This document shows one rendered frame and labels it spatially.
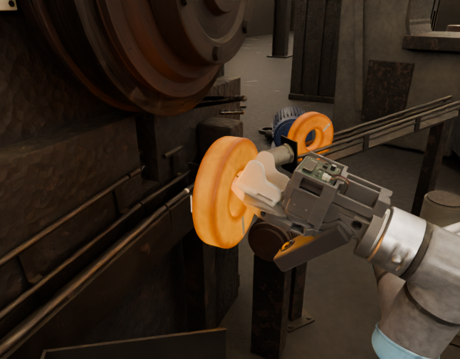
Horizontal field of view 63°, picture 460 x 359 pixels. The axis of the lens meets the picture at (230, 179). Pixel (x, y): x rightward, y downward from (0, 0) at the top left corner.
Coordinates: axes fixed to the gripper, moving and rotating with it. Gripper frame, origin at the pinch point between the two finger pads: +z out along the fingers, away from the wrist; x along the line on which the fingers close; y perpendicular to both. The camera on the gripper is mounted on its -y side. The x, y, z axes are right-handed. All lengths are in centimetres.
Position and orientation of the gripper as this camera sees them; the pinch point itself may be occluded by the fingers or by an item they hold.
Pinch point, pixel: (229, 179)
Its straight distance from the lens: 52.5
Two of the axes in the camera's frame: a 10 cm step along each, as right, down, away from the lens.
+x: -4.4, 3.8, -8.1
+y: 2.3, -8.3, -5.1
